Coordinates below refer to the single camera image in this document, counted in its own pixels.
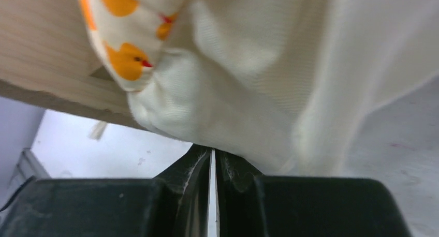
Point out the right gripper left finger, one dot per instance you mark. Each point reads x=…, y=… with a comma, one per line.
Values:
x=173, y=203

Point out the wooden pet bed frame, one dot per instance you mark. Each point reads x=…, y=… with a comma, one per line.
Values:
x=47, y=61

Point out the orange patterned pet mattress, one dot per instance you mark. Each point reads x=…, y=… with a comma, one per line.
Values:
x=285, y=84

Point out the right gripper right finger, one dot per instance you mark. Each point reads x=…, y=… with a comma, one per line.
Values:
x=254, y=204

